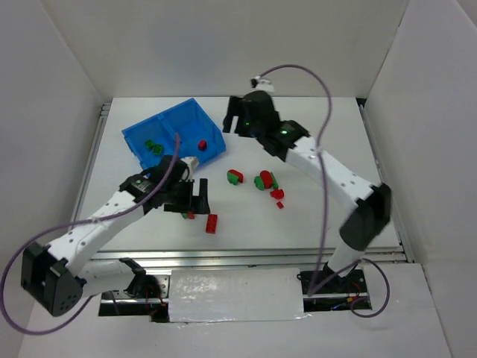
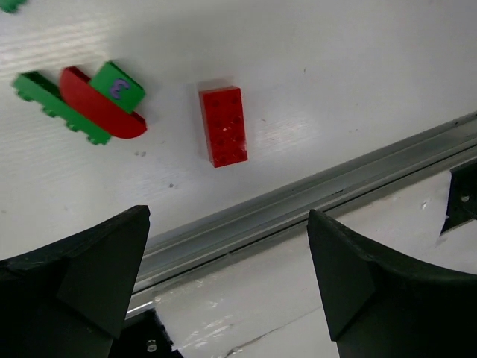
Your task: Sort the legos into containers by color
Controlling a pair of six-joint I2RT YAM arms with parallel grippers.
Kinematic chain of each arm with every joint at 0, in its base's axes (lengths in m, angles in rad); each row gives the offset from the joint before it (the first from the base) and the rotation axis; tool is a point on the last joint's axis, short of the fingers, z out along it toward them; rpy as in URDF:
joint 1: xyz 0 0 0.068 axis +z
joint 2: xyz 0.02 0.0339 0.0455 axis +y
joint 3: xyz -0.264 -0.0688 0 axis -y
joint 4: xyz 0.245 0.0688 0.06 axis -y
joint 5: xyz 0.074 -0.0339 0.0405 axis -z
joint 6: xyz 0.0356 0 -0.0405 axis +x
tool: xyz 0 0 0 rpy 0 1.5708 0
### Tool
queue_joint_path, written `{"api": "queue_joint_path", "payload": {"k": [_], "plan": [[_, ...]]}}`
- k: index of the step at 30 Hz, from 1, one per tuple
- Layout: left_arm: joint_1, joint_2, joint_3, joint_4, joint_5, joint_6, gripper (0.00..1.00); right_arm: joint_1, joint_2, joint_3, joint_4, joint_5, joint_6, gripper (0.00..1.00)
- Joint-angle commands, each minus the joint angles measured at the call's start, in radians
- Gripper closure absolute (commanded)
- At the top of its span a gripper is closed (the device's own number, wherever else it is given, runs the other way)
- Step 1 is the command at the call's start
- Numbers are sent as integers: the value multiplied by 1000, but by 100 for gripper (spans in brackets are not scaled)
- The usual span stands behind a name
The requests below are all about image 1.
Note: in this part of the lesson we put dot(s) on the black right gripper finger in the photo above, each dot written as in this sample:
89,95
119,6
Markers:
235,106
231,123

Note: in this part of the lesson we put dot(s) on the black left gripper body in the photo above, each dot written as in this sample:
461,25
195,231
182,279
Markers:
185,201

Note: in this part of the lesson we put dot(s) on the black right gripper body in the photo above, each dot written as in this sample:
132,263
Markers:
235,114

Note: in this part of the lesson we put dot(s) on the red two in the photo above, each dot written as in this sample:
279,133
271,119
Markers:
211,223

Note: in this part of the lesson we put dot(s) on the green square lego brick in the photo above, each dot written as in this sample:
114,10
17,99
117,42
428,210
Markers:
157,149

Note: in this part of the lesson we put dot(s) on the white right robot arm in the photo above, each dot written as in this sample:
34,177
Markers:
367,205

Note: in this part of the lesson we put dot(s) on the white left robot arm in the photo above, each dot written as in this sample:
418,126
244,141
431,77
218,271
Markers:
57,275

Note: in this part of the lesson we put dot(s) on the red green rounded lego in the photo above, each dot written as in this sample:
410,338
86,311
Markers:
235,177

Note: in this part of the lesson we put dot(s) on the large red green lego assembly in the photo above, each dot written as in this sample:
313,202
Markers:
265,180

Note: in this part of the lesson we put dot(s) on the blue plastic divided bin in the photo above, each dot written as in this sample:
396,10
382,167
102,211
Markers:
189,121

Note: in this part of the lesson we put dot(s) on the red round lego piece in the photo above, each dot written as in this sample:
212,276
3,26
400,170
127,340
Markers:
278,194

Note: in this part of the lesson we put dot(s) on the silver foil tape sheet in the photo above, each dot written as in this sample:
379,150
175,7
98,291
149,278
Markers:
210,296

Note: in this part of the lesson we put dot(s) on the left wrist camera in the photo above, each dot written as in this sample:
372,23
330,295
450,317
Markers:
191,163

